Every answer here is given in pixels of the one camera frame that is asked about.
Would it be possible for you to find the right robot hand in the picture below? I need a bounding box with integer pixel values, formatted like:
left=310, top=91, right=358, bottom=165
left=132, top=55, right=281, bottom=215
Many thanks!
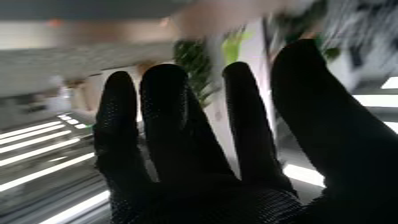
left=91, top=38, right=398, bottom=224

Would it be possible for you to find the green plant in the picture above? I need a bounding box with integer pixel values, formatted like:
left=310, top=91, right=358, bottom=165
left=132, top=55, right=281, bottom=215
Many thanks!
left=173, top=26, right=251, bottom=108

